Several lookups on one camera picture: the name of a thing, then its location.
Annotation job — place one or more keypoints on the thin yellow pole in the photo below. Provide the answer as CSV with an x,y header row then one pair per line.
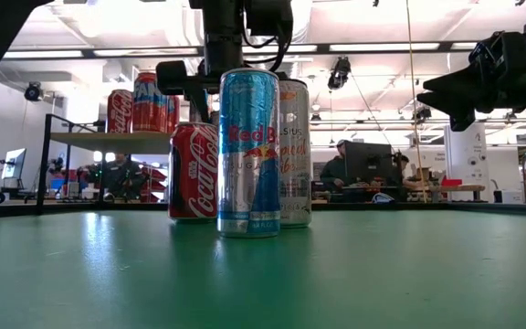
x,y
414,91

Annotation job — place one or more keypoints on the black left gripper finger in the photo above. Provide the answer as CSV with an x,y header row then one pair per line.
x,y
201,102

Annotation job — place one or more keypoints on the red plastic bin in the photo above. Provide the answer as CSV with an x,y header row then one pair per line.
x,y
450,182

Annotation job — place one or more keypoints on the wooden shelf black metal frame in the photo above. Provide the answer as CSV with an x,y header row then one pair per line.
x,y
108,142

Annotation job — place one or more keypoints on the small white monitor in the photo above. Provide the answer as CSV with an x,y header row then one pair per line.
x,y
14,163

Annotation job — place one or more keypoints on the black computer monitor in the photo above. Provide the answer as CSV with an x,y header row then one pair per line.
x,y
368,160

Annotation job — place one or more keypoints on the black hanging camera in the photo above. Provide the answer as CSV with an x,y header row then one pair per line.
x,y
338,75

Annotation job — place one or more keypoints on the white box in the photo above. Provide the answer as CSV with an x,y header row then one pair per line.
x,y
513,196

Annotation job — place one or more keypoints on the white cylindrical pillar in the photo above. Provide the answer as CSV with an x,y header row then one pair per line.
x,y
466,169

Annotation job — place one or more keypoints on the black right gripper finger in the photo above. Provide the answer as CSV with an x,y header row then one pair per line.
x,y
459,105
459,82

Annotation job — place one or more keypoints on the silver blue Red Bull can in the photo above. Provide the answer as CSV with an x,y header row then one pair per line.
x,y
249,160

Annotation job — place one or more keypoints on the white Celsius can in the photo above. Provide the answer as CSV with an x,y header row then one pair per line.
x,y
296,173

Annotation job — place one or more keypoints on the brown cardboard box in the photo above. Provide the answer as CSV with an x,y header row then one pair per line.
x,y
423,174

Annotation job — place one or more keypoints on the red Fanta can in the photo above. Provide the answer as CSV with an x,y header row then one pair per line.
x,y
174,109
146,109

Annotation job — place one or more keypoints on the black table frame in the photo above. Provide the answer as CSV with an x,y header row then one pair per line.
x,y
62,209

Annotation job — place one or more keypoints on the wooden background table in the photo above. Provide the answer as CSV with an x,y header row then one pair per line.
x,y
464,187

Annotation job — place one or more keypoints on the red storage bin rack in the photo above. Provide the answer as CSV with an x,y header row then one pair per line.
x,y
153,185

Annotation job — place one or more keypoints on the black ceiling camera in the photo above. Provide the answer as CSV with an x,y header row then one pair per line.
x,y
33,92
423,114

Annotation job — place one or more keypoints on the red Coca-Cola can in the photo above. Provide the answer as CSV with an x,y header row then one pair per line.
x,y
192,173
119,114

